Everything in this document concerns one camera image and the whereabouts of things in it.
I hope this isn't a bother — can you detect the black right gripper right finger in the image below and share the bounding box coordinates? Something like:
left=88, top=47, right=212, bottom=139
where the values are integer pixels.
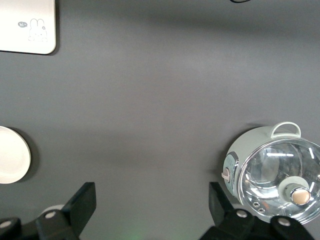
left=199, top=181, right=316, bottom=240

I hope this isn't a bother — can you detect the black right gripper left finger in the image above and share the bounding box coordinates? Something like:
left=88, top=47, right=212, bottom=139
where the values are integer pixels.
left=0, top=181, right=97, bottom=240

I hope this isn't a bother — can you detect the round beige plate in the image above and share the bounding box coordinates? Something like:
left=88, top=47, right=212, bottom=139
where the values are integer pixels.
left=0, top=125, right=32, bottom=185

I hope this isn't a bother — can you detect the beige rabbit print tray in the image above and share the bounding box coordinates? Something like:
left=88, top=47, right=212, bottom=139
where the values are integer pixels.
left=0, top=0, right=57, bottom=56

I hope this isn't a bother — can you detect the steel pot with lid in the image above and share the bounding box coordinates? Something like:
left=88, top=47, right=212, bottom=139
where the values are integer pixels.
left=221, top=121, right=320, bottom=225
left=239, top=138, right=320, bottom=225

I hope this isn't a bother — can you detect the dark grey table mat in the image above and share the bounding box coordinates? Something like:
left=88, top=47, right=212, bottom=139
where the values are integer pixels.
left=0, top=0, right=320, bottom=240

